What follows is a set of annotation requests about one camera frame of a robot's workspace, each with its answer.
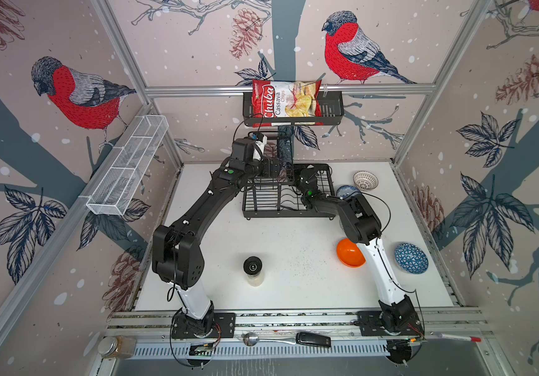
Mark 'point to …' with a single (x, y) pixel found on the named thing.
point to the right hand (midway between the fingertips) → (280, 165)
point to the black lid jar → (252, 266)
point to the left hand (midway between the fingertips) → (272, 159)
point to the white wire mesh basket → (129, 158)
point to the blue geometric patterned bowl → (411, 258)
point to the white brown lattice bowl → (365, 181)
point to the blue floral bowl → (345, 191)
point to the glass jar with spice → (118, 346)
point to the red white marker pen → (473, 339)
